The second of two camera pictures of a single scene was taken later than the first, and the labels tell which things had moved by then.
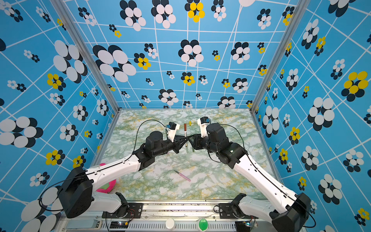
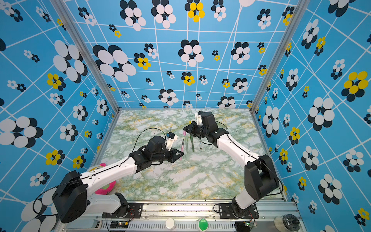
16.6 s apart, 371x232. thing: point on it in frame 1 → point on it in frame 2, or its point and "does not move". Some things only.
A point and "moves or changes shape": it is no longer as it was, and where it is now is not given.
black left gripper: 177,143 → 174,157
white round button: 169,224 does not move
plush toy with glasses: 108,187 does not move
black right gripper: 197,144 → 193,126
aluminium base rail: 171,217 does not move
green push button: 203,224 does not move
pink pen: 182,175 moves or changes shape
